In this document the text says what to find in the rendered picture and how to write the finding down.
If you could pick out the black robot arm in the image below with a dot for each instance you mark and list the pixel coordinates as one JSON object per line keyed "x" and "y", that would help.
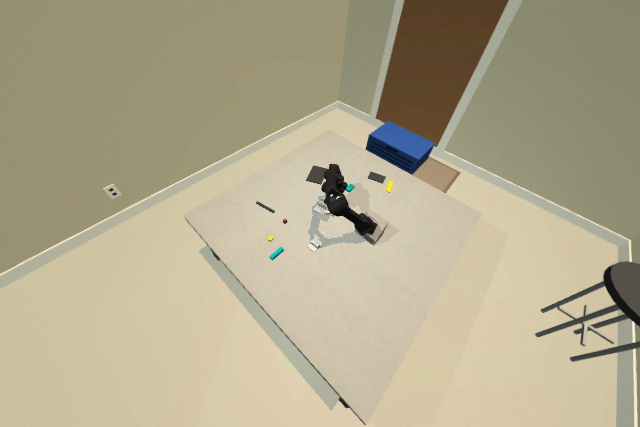
{"x": 340, "y": 206}

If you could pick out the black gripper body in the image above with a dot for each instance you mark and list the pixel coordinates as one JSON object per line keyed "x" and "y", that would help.
{"x": 335, "y": 194}

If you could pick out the teal rectangular block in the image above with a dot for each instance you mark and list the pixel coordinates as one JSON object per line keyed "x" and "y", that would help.
{"x": 276, "y": 253}

